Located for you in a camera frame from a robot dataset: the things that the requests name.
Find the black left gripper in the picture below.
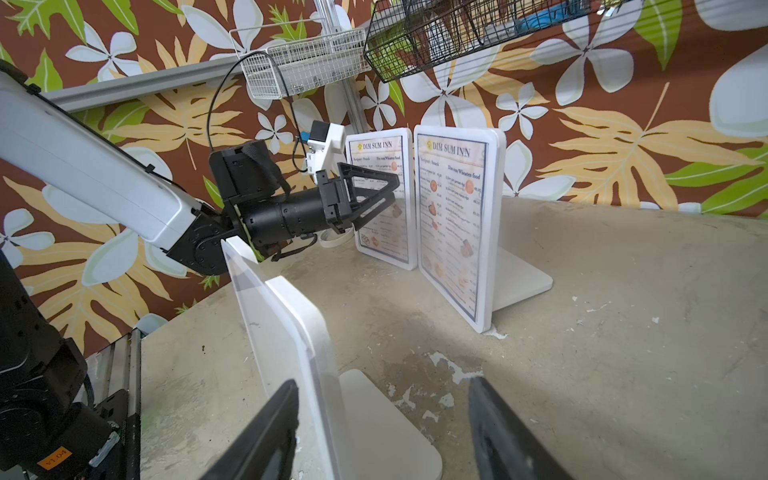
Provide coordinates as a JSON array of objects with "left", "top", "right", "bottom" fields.
[{"left": 239, "top": 162, "right": 400, "bottom": 246}]

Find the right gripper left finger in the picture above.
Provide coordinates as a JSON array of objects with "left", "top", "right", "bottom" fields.
[{"left": 201, "top": 379, "right": 299, "bottom": 480}]

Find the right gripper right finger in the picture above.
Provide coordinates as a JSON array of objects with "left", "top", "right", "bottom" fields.
[{"left": 468, "top": 377, "right": 571, "bottom": 480}]

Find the white menu holder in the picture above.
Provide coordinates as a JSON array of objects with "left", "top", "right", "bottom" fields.
[
  {"left": 414, "top": 125, "right": 553, "bottom": 333},
  {"left": 221, "top": 237, "right": 443, "bottom": 479},
  {"left": 344, "top": 127, "right": 419, "bottom": 272}
]

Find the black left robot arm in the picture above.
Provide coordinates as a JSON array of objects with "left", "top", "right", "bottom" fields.
[{"left": 1, "top": 63, "right": 398, "bottom": 479}]

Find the blue object in basket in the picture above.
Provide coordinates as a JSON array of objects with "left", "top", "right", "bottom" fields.
[{"left": 514, "top": 0, "right": 592, "bottom": 35}]

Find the white wire basket left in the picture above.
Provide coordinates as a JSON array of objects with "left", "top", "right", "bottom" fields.
[{"left": 236, "top": 29, "right": 369, "bottom": 100}]

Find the black wire basket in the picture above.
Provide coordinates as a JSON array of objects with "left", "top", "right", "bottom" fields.
[{"left": 364, "top": 0, "right": 622, "bottom": 83}]

